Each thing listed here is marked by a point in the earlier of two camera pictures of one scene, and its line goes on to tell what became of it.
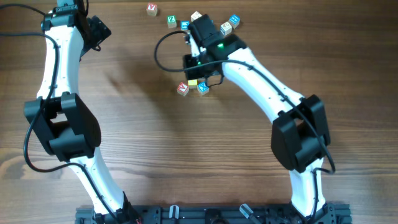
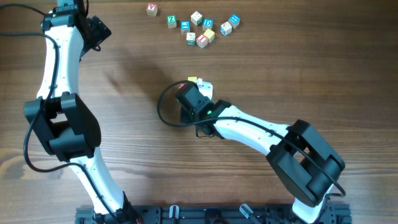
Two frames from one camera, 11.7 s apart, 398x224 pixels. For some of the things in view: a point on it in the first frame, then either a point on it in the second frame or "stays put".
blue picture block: x=184 y=25 stays put
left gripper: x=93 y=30 stays put
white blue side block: x=226 y=28 stays put
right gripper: x=193 y=74 -> x=185 y=116
